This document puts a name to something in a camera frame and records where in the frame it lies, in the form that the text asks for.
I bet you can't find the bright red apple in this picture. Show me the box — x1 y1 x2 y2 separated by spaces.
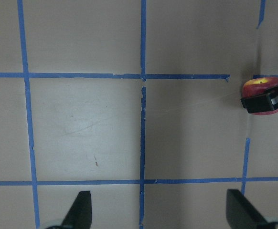
242 76 278 116

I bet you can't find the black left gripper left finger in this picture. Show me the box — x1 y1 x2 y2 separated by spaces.
61 191 92 229

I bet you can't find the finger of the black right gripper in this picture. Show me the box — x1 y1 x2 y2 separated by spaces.
240 85 278 114

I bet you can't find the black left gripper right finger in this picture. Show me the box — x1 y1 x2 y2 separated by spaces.
226 189 267 229

